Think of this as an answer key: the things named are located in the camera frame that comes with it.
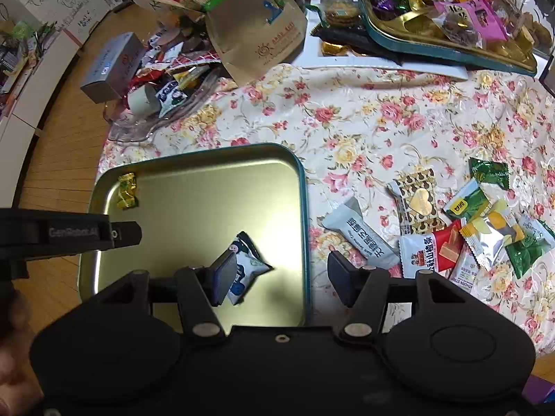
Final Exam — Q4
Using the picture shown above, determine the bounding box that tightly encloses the white flat board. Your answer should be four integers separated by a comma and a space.
301, 6, 469, 81

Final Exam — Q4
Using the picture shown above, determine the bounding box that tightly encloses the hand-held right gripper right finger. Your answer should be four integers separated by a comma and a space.
327, 249, 473, 343

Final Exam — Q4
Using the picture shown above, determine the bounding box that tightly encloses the blue white candy packet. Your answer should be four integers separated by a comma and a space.
225, 231, 273, 306

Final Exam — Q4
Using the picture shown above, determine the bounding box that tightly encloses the black snack packet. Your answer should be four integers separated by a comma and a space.
312, 24, 404, 59

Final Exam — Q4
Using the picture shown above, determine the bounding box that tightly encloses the person's left hand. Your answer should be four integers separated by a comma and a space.
0, 295, 44, 406

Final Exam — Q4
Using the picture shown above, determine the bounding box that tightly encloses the grey cardboard box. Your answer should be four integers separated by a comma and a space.
79, 32, 146, 105

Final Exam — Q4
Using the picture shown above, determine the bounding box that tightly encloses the kraft paper bag sun print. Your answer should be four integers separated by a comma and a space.
206, 0, 308, 85

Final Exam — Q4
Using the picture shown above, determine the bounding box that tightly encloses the clear plastic cookie jar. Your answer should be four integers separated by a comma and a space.
318, 0, 360, 27

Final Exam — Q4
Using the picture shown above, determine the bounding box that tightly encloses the clear container of cookies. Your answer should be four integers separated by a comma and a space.
492, 0, 555, 59

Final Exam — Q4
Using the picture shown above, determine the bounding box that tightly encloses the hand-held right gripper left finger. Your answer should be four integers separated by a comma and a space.
93, 249, 239, 343

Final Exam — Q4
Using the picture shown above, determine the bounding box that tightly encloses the yellow silver snack packet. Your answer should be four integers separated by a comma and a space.
459, 199, 525, 271

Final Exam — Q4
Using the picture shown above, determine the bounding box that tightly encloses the clear glass dish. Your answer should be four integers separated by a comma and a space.
102, 67, 226, 141

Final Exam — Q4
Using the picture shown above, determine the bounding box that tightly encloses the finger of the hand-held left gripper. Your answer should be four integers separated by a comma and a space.
110, 221, 142, 251

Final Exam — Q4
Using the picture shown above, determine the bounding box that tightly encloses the blue white milk packet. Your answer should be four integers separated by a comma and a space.
156, 80, 189, 119

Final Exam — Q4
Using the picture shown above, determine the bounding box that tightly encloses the green yellow snack packet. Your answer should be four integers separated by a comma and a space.
442, 179, 490, 222

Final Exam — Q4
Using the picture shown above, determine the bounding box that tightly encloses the large teal tin with sweets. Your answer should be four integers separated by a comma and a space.
351, 0, 538, 76

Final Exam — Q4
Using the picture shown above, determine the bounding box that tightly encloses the dark green candy wrapper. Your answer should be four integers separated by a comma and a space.
468, 157, 510, 190

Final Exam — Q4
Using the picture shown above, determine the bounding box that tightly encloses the green white triangular snack packet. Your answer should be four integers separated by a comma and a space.
504, 213, 555, 279

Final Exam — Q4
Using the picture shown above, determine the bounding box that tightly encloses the small white cup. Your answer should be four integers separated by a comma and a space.
127, 83, 162, 115

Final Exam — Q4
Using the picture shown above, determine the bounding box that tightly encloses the white green strip packet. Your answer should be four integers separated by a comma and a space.
449, 243, 486, 289

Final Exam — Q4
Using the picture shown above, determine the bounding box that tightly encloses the red white snack packet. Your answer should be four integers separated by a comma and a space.
399, 219, 464, 279

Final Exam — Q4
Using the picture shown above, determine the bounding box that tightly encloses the gold foil candy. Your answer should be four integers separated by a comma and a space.
320, 41, 350, 57

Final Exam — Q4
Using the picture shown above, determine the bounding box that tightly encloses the gold wrapped candy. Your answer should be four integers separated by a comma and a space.
116, 172, 139, 211

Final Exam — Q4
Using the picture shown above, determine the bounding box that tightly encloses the gold heart patterned snack packet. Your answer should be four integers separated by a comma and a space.
387, 168, 447, 237

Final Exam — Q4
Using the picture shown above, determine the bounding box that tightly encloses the grey white snack packet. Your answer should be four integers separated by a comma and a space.
322, 196, 400, 269

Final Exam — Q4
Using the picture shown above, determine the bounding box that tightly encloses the pink snack bag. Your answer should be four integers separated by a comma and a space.
434, 0, 508, 48

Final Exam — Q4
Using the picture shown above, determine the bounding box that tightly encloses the heap of household clutter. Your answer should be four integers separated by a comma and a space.
0, 21, 57, 92

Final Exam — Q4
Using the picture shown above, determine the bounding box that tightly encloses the gold metal tray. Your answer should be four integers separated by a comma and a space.
78, 142, 309, 328

